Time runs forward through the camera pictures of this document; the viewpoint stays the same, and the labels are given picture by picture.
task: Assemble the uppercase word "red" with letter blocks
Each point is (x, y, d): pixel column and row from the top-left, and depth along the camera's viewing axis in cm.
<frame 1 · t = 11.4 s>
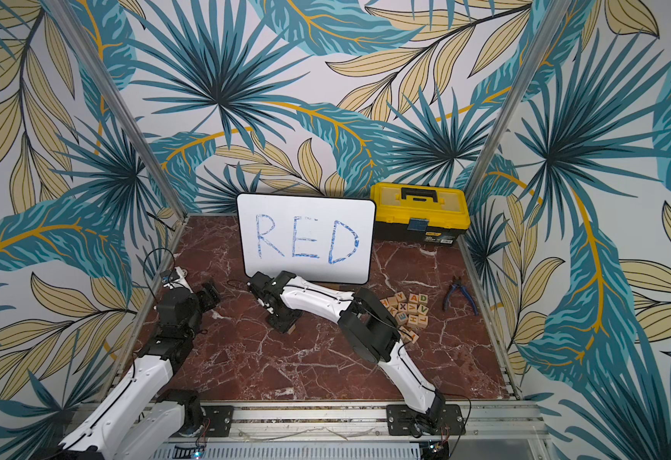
left hand: (202, 287, 82), fingers open
right hand: (286, 321, 89), fingers open
white dry-erase board RED: (322, 239, 89), point 20 cm above the table
yellow black toolbox: (421, 213, 100), point 17 cm above the table
blue handled pliers: (457, 283, 102), point 2 cm above the table
wooden letter block D: (423, 298, 96), point 3 cm above the table

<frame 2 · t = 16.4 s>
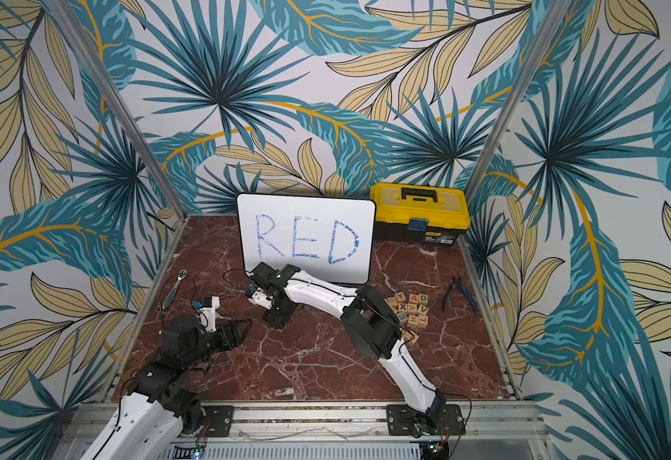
left hand: (243, 328, 79), fingers open
right hand: (278, 316, 89), fingers open
teal handled ratchet wrench: (181, 275, 102), on the table
the other named things where they were.

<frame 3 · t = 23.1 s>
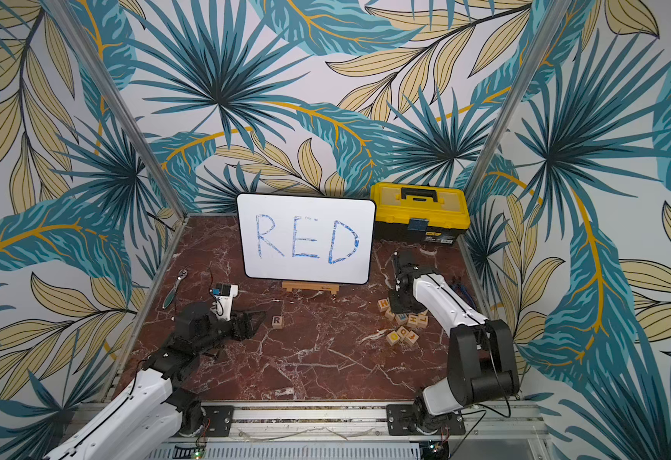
left hand: (257, 317, 80), fingers open
right hand: (405, 305, 89), fingers open
wooden board easel stand: (309, 286, 96), point 5 cm above the table
wooden letter block R: (277, 321, 90), point 3 cm above the table
wooden letter block front left: (392, 337, 87), point 3 cm above the table
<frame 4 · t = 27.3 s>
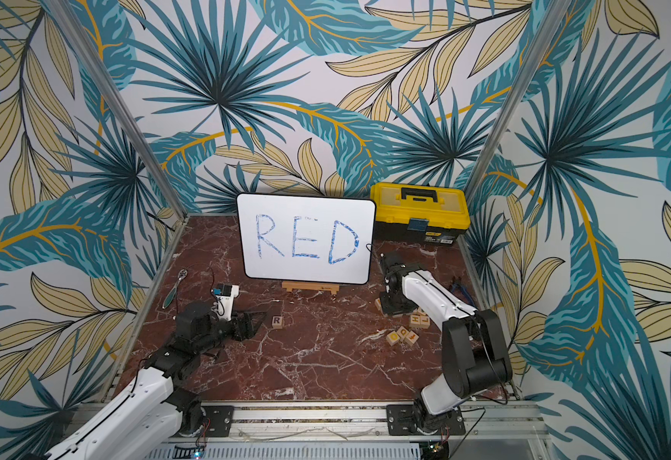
left hand: (258, 317, 80), fingers open
right hand: (397, 308, 89), fingers open
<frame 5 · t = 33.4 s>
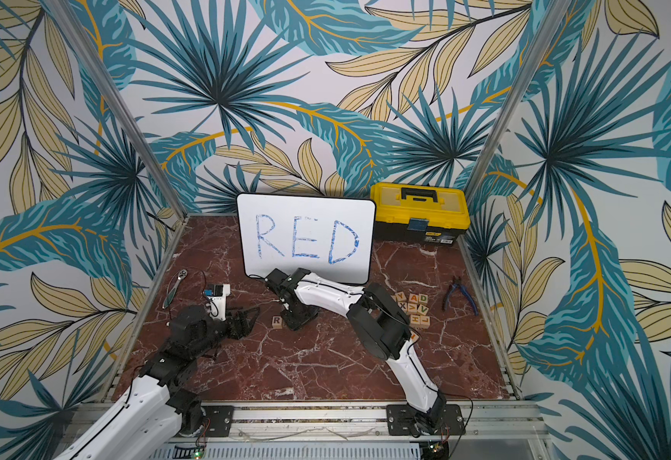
left hand: (251, 312, 80), fingers open
right hand: (299, 322, 90), fingers open
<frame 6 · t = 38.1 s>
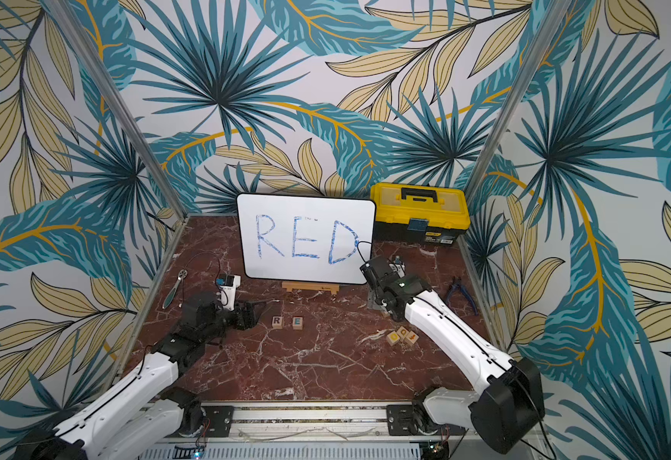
left hand: (256, 306, 82), fingers open
right hand: (391, 298, 81), fingers open
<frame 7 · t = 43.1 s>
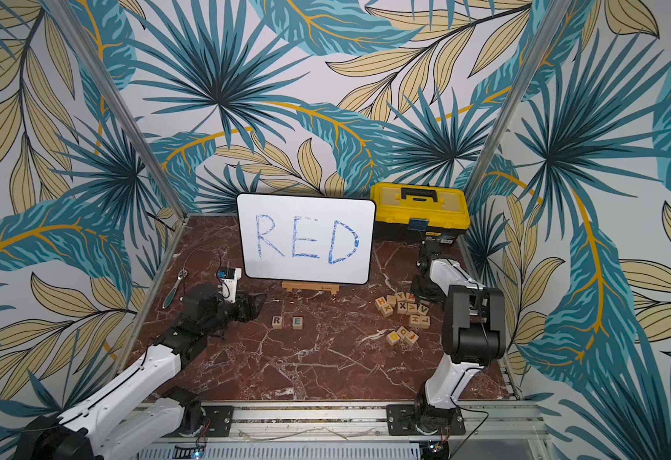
left hand: (257, 298, 82), fingers open
right hand: (427, 296, 95), fingers open
